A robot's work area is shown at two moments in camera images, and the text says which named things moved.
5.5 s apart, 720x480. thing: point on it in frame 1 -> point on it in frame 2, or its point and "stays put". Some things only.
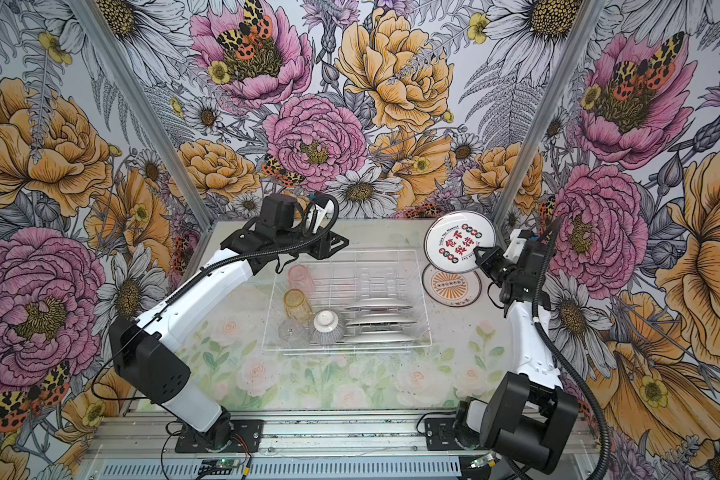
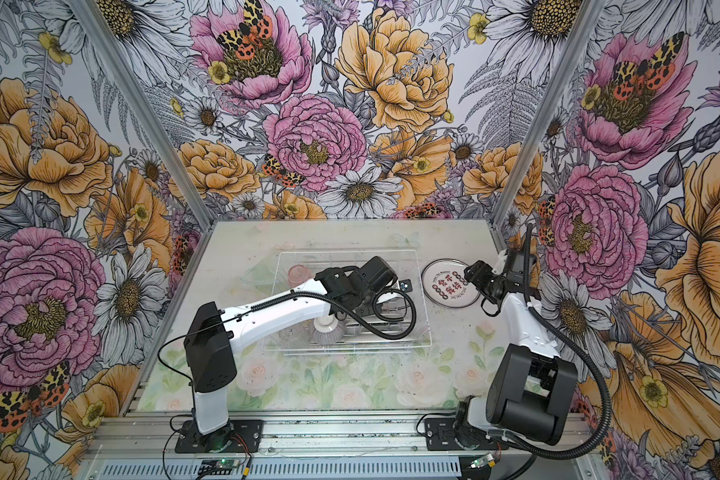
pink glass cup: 299,277 stays put
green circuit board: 216,467 stays put
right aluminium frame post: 547,111 stays put
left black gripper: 325,239 -> 374,308
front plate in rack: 375,338 stays put
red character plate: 451,240 -> 444,283
